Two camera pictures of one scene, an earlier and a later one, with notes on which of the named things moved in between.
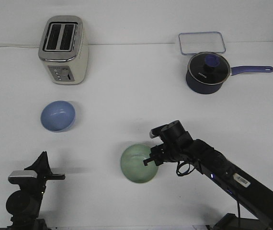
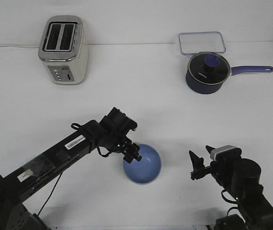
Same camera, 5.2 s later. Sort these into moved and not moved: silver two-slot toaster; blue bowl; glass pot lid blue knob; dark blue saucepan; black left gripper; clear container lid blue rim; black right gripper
Moved: black right gripper; blue bowl; black left gripper
Not moved: clear container lid blue rim; glass pot lid blue knob; silver two-slot toaster; dark blue saucepan
